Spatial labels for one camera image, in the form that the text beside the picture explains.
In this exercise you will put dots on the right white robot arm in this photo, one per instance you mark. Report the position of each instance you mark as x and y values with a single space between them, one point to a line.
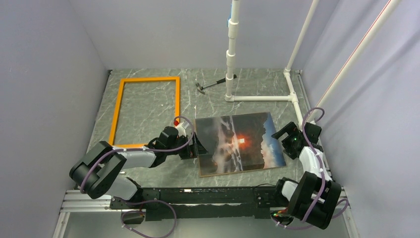
314 197

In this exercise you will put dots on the black handled hammer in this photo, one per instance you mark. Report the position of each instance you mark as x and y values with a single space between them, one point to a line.
202 89

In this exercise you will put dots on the white diagonal pole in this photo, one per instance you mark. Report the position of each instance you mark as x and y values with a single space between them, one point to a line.
347 35

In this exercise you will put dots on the sunset landscape photo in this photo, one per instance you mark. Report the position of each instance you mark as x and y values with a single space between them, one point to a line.
237 143

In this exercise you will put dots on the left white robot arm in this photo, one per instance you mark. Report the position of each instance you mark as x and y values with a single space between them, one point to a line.
97 173

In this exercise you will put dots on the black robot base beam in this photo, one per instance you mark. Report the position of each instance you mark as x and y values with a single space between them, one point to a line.
204 202

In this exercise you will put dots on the orange picture frame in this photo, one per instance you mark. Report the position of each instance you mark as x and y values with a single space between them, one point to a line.
114 124

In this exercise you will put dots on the aluminium rail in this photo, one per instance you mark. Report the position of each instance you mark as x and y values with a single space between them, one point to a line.
76 202

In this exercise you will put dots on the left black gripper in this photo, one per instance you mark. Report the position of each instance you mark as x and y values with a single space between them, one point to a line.
192 150

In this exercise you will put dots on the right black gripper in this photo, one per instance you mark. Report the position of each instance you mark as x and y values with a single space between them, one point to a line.
292 129

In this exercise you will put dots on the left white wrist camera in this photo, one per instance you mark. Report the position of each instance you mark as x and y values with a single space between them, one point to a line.
182 126

